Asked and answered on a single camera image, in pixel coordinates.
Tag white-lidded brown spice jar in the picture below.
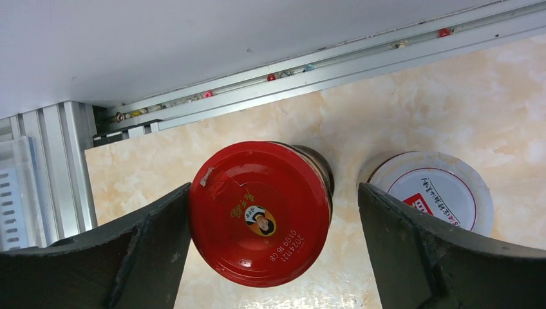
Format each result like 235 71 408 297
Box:
357 151 494 236

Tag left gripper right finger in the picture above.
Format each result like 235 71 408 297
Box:
357 183 545 308

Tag red-lidded jar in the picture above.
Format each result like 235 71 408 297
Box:
188 141 335 288

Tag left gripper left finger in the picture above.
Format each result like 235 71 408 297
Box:
1 184 190 308

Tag aluminium frame rail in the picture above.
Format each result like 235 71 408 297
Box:
1 1 545 251

